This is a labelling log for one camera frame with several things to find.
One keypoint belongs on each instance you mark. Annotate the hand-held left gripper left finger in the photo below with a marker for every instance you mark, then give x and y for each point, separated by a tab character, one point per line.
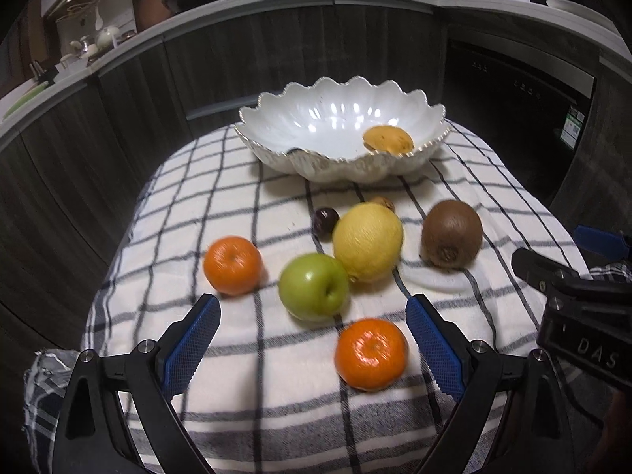
197	335

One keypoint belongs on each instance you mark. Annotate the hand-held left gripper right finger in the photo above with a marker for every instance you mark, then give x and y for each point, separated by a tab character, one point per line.
434	345

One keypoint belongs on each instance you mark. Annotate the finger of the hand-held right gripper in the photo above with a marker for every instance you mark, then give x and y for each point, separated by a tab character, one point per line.
538	264
600	242

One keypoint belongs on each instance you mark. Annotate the orange tangerine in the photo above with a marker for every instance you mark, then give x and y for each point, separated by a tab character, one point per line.
371	354
232	265

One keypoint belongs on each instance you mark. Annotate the brown kiwi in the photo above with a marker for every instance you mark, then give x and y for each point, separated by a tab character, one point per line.
452	234

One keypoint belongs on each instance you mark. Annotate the yellow lemon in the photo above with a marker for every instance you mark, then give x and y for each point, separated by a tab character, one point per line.
368	242

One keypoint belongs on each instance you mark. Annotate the green apple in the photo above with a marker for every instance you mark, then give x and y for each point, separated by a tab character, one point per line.
313	286

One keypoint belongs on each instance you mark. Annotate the brown longan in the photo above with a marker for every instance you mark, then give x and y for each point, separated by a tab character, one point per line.
382	202

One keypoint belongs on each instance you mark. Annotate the dark purple plum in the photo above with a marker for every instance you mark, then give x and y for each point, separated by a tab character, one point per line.
326	223

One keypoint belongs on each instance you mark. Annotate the white scalloped bowl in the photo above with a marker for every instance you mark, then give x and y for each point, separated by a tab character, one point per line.
316	118

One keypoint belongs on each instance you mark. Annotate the grey plaid fabric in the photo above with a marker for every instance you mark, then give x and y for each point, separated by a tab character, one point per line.
612	274
44	405

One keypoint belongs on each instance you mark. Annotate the white checked cloth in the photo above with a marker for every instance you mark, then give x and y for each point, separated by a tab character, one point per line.
276	395

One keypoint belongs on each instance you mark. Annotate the green white sticker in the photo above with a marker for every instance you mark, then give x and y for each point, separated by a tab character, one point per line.
572	126

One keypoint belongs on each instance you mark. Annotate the black built-in dishwasher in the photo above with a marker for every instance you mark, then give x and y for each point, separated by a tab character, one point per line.
503	108

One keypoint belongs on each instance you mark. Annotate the yellow mango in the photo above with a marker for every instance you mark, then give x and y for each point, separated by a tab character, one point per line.
387	139

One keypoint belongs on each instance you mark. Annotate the white plate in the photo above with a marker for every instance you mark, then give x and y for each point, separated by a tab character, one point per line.
577	12

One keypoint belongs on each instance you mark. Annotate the dark wood kitchen cabinet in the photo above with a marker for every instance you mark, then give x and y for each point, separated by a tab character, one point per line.
276	44

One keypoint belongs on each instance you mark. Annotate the pile of white dishes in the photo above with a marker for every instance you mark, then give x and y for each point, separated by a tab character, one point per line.
76	57

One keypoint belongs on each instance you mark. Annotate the white teapot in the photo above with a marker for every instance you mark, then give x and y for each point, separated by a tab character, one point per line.
107	37

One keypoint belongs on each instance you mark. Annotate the white hanging spoon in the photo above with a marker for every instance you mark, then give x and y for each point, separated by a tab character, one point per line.
98	17

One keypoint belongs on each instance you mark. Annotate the wooden cutting board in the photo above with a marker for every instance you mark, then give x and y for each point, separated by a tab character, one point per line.
150	2

